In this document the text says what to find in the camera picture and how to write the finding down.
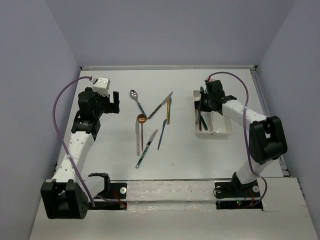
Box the beige plastic spoon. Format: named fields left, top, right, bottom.
left=195, top=109, right=200, bottom=125

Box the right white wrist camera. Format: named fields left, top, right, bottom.
left=205, top=76, right=217, bottom=84

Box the silver knife pink handle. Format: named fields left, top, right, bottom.
left=135, top=119, right=142, bottom=156

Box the silver spoon teal handle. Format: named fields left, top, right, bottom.
left=129, top=89, right=146, bottom=116

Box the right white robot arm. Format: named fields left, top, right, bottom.
left=199, top=80, right=288, bottom=196

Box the copper spoon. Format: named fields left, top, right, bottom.
left=137, top=113, right=148, bottom=151

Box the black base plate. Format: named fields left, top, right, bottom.
left=89, top=182, right=128, bottom=211
left=212, top=181, right=263, bottom=210

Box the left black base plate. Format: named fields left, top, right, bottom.
left=89, top=182, right=128, bottom=211

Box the white two-compartment container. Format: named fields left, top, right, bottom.
left=192, top=90, right=234, bottom=137

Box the black spoon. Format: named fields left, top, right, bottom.
left=197, top=110, right=202, bottom=132

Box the silver knife dark handle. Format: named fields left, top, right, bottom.
left=148, top=91, right=173, bottom=120

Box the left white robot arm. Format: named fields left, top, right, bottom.
left=40, top=87, right=120, bottom=219

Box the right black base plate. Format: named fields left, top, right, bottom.
left=212, top=181, right=263, bottom=210

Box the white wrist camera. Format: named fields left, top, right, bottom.
left=90, top=77, right=111, bottom=97
left=205, top=76, right=217, bottom=84

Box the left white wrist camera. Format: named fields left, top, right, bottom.
left=90, top=77, right=111, bottom=97

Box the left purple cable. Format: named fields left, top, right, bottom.
left=53, top=76, right=96, bottom=207

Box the gold spoon teal handle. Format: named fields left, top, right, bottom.
left=201, top=113, right=208, bottom=131

